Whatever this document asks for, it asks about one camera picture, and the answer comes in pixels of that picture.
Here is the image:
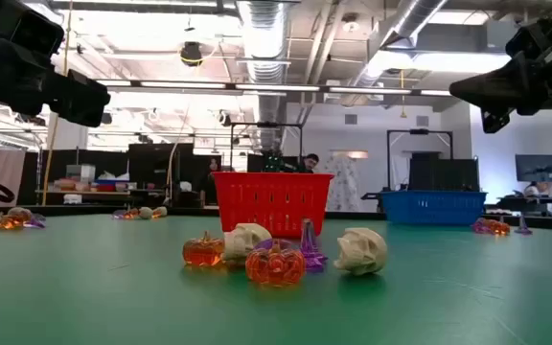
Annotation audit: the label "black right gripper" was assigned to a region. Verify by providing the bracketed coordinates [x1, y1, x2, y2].
[449, 9, 552, 135]

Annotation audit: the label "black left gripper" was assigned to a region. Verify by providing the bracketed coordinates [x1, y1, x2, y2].
[0, 0, 112, 128]

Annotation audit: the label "small pieces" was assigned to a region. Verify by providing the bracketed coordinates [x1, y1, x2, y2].
[221, 222, 273, 264]

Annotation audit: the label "black monitor on arm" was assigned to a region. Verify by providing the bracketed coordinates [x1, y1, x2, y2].
[514, 152, 552, 186]

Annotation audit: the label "black screen panel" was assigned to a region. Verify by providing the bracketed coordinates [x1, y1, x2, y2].
[408, 151, 481, 193]
[126, 142, 196, 196]
[39, 149, 129, 193]

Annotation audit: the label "white storage box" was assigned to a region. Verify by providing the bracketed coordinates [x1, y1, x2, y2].
[65, 164, 97, 183]

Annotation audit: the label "workbench with bins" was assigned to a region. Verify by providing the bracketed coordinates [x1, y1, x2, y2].
[34, 189, 167, 207]

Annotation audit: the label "person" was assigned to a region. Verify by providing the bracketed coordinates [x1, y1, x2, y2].
[298, 152, 321, 174]
[523, 181, 548, 198]

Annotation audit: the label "black desk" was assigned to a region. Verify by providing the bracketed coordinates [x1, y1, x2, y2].
[484, 195, 552, 215]

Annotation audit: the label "blue plastic basket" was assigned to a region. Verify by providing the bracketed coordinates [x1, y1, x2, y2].
[379, 190, 489, 226]

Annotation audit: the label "white cloth cover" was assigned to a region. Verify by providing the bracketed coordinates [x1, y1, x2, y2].
[326, 153, 362, 213]

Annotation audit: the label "green table mat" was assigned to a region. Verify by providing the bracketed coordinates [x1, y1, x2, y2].
[0, 213, 552, 345]

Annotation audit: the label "long white light bar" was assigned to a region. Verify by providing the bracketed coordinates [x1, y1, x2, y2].
[94, 79, 453, 98]

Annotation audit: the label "red plastic basket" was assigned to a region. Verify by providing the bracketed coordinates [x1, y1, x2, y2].
[211, 171, 335, 240]

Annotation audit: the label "thick yellow cable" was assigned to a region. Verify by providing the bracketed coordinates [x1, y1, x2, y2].
[40, 0, 74, 207]

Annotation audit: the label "black station frame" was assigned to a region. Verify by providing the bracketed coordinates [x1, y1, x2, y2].
[385, 127, 454, 193]
[229, 122, 305, 173]

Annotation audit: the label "thin yellow cable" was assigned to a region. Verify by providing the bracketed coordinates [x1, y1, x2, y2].
[164, 41, 222, 193]

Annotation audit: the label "slim silver ventilation duct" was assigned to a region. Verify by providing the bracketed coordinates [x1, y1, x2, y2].
[342, 0, 449, 107]

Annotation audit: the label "black round camera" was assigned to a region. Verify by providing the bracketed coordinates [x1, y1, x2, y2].
[179, 41, 204, 67]

